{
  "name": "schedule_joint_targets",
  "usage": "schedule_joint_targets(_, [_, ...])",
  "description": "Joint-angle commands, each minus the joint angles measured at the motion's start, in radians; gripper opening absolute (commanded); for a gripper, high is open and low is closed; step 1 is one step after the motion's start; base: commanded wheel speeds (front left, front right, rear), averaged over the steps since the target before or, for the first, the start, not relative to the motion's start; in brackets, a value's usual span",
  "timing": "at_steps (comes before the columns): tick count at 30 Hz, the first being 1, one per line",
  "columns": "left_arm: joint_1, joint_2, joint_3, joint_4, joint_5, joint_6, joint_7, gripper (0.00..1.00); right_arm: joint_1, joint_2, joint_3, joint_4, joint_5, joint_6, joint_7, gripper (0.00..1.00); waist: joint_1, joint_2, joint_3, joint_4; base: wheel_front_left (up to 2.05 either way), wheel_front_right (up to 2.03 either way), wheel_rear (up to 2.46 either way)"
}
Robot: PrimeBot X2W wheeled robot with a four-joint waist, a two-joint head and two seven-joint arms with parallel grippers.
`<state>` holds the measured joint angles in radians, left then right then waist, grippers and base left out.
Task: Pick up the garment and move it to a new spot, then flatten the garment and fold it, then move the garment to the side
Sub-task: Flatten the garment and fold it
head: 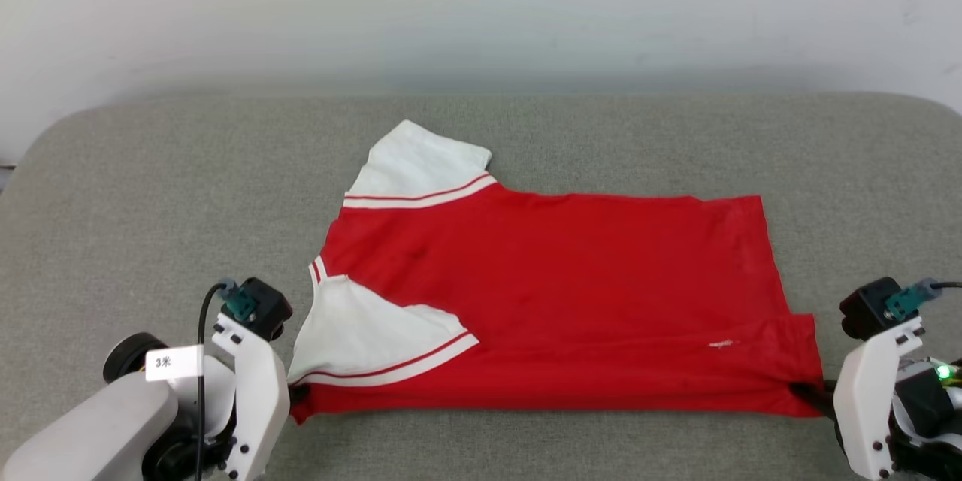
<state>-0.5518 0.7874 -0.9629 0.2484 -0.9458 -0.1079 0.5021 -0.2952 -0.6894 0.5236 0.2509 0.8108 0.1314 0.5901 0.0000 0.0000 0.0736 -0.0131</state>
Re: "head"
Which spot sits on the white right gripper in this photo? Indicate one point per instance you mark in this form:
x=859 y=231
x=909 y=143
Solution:
x=864 y=406

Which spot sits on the grey fabric sofa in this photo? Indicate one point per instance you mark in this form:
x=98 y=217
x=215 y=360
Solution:
x=150 y=203

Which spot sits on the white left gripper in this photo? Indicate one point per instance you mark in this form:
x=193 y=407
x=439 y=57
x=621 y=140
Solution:
x=259 y=391

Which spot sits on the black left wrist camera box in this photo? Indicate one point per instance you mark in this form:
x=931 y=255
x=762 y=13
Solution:
x=264 y=310

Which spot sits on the teal right camera plug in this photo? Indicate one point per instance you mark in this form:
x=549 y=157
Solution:
x=906 y=301

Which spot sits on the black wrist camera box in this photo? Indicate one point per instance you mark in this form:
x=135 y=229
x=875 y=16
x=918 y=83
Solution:
x=864 y=308
x=264 y=310

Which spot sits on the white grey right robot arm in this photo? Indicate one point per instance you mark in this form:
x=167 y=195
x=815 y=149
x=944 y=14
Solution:
x=924 y=406

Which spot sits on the red and white shirt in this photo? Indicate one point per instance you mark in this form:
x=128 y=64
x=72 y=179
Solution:
x=564 y=278

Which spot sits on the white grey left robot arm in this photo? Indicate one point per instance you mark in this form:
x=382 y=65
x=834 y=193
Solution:
x=90 y=428

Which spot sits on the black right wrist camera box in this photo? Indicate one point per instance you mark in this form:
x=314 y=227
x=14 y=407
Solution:
x=864 y=308

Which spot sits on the teal camera plug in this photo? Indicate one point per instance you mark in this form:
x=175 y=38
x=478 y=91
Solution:
x=242 y=303
x=906 y=301

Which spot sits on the teal left camera plug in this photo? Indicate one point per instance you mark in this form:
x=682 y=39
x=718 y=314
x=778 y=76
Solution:
x=242 y=303

